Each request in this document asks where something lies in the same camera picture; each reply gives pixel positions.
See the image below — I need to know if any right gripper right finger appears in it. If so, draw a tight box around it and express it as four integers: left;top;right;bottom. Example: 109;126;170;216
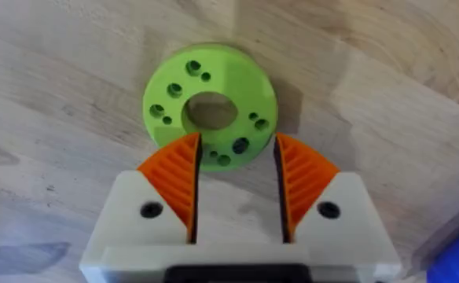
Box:
273;132;402;276

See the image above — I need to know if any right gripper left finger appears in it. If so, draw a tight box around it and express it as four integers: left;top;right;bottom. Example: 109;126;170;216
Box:
80;132;203;272

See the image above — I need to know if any green disc with holes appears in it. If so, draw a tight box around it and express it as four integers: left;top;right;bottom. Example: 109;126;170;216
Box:
142;42;278;172

